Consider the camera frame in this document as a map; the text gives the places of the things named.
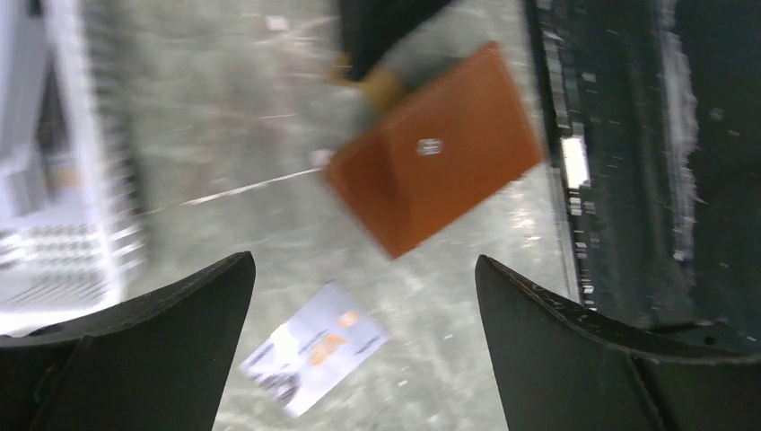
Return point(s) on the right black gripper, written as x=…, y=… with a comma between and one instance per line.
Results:
x=368, y=29

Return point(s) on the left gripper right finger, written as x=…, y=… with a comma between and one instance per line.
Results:
x=561, y=366

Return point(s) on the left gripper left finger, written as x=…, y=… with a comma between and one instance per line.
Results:
x=159, y=361

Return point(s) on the brown leather card holder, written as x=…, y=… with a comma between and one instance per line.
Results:
x=441, y=152

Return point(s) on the clear plastic card sleeve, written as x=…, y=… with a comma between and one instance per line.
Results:
x=311, y=353

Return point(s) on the white plastic basket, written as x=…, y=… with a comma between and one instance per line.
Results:
x=72, y=238

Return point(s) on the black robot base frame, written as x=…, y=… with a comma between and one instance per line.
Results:
x=652, y=122

